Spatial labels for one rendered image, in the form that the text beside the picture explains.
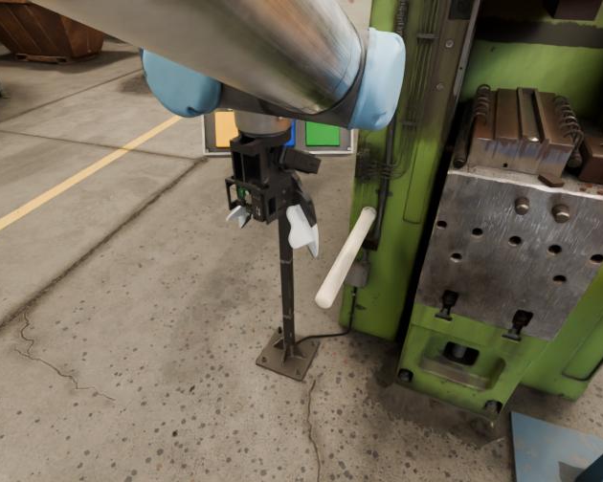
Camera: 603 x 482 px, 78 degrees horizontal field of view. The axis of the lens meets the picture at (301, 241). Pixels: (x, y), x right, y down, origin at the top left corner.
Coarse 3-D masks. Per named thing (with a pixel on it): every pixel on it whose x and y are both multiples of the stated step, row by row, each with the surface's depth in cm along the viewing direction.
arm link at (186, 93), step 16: (144, 64) 32; (160, 64) 31; (176, 64) 31; (160, 80) 32; (176, 80) 32; (192, 80) 31; (208, 80) 31; (160, 96) 33; (176, 96) 33; (192, 96) 32; (208, 96) 32; (224, 96) 33; (240, 96) 32; (176, 112) 34; (192, 112) 34; (208, 112) 35; (256, 112) 34
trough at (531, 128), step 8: (528, 96) 110; (528, 104) 103; (536, 104) 100; (528, 112) 98; (536, 112) 97; (528, 120) 93; (536, 120) 93; (528, 128) 89; (536, 128) 89; (528, 136) 85; (536, 136) 85; (544, 136) 82
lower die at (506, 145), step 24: (480, 96) 112; (504, 96) 108; (552, 96) 108; (480, 120) 95; (504, 120) 92; (552, 120) 91; (480, 144) 87; (504, 144) 85; (528, 144) 83; (552, 144) 81; (504, 168) 87; (528, 168) 85; (552, 168) 83
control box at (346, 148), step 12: (216, 108) 82; (204, 120) 82; (300, 120) 83; (204, 132) 83; (300, 132) 83; (348, 132) 83; (204, 144) 83; (300, 144) 84; (348, 144) 84; (216, 156) 86; (228, 156) 86; (324, 156) 90; (336, 156) 90
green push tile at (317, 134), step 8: (312, 128) 82; (320, 128) 82; (328, 128) 82; (336, 128) 83; (312, 136) 83; (320, 136) 83; (328, 136) 83; (336, 136) 83; (312, 144) 83; (320, 144) 83; (328, 144) 83; (336, 144) 83
